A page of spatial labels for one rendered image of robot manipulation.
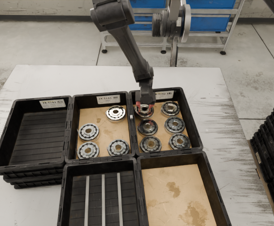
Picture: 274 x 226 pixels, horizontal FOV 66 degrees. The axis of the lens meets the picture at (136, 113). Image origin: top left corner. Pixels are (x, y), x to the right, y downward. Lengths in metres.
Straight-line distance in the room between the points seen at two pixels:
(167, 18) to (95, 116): 0.66
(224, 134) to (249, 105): 1.32
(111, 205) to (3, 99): 1.08
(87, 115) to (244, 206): 0.90
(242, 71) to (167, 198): 2.36
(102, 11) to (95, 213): 0.73
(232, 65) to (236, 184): 2.13
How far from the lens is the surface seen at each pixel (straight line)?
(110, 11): 0.62
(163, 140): 1.08
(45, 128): 1.21
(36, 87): 1.67
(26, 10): 4.19
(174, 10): 1.24
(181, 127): 1.11
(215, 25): 3.03
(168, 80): 1.58
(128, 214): 0.94
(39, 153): 1.13
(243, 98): 2.69
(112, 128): 1.12
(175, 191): 0.97
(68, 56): 3.15
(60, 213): 0.89
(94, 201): 0.97
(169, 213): 0.94
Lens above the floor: 1.74
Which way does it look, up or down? 50 degrees down
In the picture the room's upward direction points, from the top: straight up
